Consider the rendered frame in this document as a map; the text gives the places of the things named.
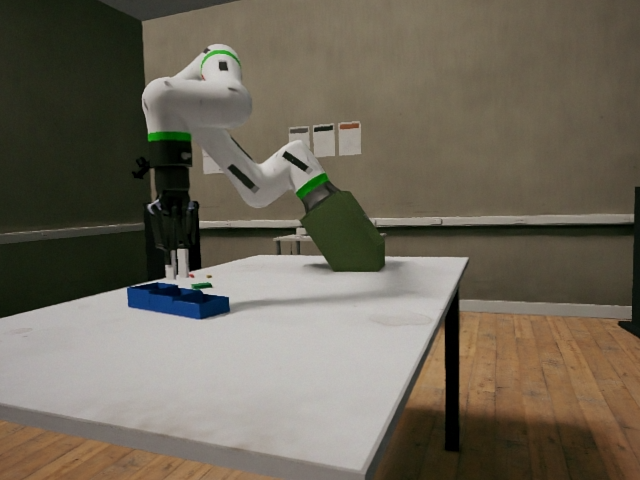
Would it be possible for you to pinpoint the blue three-compartment tray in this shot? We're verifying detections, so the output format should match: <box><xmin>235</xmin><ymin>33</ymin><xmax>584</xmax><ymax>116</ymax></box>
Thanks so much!
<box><xmin>127</xmin><ymin>282</ymin><xmax>230</xmax><ymax>320</ymax></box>

